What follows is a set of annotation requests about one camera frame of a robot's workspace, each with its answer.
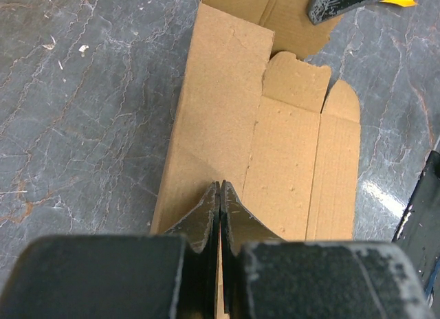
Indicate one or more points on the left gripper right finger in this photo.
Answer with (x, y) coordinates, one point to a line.
(238, 224)

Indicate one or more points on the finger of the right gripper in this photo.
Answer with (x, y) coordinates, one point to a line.
(343, 4)

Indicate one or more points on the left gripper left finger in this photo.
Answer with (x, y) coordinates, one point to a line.
(199, 224)

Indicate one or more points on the brown cardboard box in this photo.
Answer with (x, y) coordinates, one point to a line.
(253, 112)

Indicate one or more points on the yellow candy bag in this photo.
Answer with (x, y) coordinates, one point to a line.
(401, 3)

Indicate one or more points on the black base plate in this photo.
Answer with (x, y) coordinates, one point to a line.
(418, 231)

